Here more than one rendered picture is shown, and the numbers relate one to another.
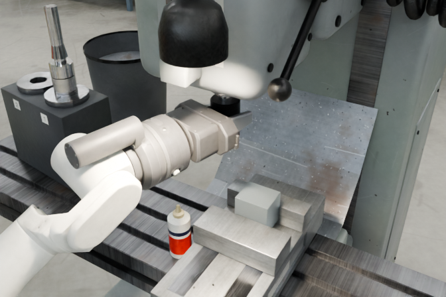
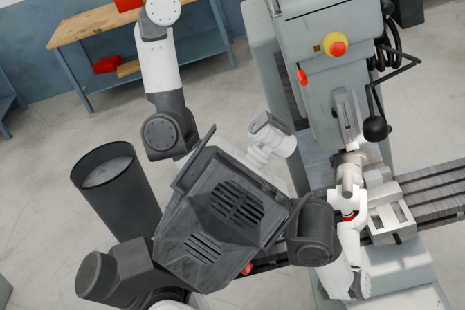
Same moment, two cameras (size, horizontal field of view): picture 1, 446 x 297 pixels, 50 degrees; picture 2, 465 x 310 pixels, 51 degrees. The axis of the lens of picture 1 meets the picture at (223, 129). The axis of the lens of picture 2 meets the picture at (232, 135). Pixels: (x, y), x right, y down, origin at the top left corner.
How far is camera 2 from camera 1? 1.18 m
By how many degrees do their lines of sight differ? 19
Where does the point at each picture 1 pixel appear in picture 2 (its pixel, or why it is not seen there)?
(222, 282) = (389, 213)
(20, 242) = (353, 234)
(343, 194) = (376, 156)
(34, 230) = (353, 226)
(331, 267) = (407, 185)
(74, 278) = not seen: outside the picture
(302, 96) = not seen: hidden behind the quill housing
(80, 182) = (351, 203)
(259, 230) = (384, 187)
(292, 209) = (384, 171)
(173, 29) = (377, 131)
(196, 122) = (351, 160)
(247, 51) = not seen: hidden behind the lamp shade
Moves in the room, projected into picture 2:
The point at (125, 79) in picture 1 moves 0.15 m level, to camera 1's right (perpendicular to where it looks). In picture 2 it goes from (124, 186) to (143, 174)
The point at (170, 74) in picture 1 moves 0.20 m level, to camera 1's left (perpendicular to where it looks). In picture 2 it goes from (351, 147) to (304, 183)
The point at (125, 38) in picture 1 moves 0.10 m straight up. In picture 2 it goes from (89, 158) to (82, 148)
